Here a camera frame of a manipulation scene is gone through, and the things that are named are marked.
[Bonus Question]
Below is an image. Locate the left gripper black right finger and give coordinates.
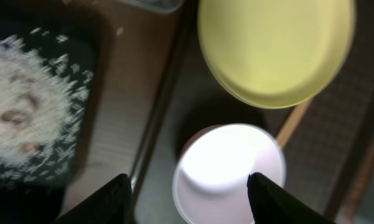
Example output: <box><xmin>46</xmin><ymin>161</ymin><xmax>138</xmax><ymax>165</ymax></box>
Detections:
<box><xmin>247</xmin><ymin>172</ymin><xmax>335</xmax><ymax>224</ymax></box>

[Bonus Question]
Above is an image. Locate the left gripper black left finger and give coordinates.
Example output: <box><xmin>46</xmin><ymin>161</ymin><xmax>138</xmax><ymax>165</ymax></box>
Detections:
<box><xmin>53</xmin><ymin>174</ymin><xmax>132</xmax><ymax>224</ymax></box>

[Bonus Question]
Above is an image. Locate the white bowl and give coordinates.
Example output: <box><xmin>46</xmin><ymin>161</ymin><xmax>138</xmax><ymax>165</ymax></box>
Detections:
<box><xmin>172</xmin><ymin>123</ymin><xmax>286</xmax><ymax>224</ymax></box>

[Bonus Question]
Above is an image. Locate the wooden chopstick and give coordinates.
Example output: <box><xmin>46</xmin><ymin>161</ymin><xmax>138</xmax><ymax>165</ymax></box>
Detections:
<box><xmin>276</xmin><ymin>99</ymin><xmax>312</xmax><ymax>148</ymax></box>

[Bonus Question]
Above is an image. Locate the rice grains pile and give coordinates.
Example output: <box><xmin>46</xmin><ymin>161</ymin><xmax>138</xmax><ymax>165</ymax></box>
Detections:
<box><xmin>0</xmin><ymin>28</ymin><xmax>94</xmax><ymax>185</ymax></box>

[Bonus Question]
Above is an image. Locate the brown serving tray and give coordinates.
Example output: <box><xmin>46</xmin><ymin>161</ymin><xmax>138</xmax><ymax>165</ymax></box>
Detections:
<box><xmin>132</xmin><ymin>0</ymin><xmax>374</xmax><ymax>223</ymax></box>

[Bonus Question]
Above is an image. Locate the yellow plate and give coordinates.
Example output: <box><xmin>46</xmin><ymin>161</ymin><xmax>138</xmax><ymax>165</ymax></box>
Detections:
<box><xmin>197</xmin><ymin>0</ymin><xmax>355</xmax><ymax>109</ymax></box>

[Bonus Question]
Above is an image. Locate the black tray bin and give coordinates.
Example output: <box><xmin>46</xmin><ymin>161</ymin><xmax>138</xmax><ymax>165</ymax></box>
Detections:
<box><xmin>0</xmin><ymin>11</ymin><xmax>98</xmax><ymax>223</ymax></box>

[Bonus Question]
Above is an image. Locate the clear plastic bin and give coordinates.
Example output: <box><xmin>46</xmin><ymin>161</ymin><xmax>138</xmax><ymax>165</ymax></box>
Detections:
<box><xmin>118</xmin><ymin>0</ymin><xmax>184</xmax><ymax>14</ymax></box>

